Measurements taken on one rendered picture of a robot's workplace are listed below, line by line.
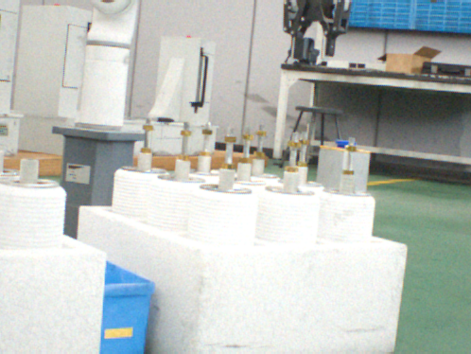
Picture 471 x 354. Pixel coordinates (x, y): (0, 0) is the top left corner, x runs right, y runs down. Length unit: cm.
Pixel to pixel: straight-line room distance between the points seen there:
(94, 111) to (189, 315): 68
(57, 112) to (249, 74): 333
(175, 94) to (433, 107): 231
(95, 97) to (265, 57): 538
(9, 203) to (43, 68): 308
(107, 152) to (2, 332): 75
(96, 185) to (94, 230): 31
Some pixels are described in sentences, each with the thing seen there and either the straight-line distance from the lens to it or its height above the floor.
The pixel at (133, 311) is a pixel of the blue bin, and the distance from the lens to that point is 112.
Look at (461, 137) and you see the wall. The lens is 642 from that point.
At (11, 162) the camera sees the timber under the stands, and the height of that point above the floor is 6.
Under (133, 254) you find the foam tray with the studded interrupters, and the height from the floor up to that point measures 14.
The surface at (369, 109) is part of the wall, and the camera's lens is 662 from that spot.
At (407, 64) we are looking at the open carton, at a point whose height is 84.
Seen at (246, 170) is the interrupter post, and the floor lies 27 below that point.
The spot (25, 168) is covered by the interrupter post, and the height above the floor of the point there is 27.
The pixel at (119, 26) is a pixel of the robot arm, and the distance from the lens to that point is 171.
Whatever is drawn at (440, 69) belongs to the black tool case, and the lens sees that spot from 588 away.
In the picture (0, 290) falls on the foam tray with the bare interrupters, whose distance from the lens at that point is 94.
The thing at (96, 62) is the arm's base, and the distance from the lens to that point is 167.
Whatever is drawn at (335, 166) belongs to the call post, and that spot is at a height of 28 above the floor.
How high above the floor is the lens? 36
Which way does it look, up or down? 4 degrees down
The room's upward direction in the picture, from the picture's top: 6 degrees clockwise
